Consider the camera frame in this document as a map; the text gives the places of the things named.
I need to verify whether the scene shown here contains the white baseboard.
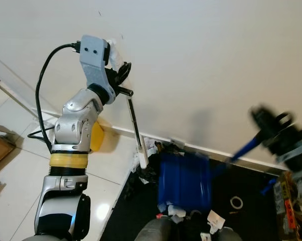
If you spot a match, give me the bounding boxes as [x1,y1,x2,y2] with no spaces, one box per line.
[103,125,287,175]

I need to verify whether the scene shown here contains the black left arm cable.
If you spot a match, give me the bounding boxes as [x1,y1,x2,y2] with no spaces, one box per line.
[27,43,82,154]

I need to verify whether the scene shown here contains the white paper scrap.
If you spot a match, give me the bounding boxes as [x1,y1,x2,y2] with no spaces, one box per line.
[161,203,187,219]

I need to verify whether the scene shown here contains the small blue plastic piece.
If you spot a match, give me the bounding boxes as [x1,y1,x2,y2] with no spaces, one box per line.
[260,177,278,197]

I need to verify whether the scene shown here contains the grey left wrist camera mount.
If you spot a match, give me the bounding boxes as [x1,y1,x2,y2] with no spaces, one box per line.
[79,35,117,104]

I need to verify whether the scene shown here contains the brown cardboard box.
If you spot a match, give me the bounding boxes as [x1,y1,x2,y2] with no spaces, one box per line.
[0,126,17,170]

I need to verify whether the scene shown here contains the white plastic bag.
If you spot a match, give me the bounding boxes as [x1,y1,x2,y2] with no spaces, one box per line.
[142,136,160,157]

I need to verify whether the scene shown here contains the white paper tag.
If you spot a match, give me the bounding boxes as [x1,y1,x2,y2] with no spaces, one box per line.
[207,210,227,234]

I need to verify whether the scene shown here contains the white tape roll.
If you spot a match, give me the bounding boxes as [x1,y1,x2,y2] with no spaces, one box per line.
[229,196,243,210]

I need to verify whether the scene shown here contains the grey robot right leg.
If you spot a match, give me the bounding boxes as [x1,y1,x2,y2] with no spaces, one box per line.
[210,227,243,241]

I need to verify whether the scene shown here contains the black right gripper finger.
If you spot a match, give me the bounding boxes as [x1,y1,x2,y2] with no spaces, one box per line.
[248,104,278,135]
[274,111,295,132]

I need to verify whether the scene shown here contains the broom with white handle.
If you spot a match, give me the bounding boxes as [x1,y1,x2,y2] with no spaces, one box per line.
[109,39,159,184]

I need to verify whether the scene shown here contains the yellow plastic box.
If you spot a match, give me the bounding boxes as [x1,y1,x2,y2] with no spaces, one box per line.
[89,120,105,153]

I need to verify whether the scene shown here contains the grey robot left leg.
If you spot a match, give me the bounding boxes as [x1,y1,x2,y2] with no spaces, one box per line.
[135,217,175,241]

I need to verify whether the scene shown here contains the grey robot leg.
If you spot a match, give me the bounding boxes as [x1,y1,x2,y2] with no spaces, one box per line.
[135,217,175,241]
[210,227,243,241]

